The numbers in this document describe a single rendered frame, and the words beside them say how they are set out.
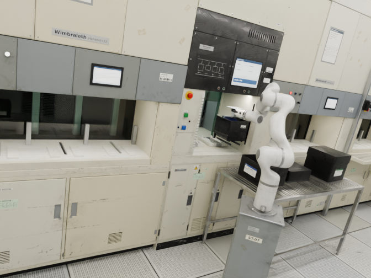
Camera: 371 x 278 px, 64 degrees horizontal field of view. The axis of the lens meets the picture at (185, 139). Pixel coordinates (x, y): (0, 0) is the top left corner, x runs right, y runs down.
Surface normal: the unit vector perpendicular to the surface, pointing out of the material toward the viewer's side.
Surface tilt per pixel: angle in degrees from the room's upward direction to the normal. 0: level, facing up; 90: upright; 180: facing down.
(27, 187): 90
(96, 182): 90
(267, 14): 92
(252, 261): 90
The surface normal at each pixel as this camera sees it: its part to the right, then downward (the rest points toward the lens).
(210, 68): 0.51, 0.32
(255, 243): -0.24, 0.22
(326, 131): -0.85, 0.00
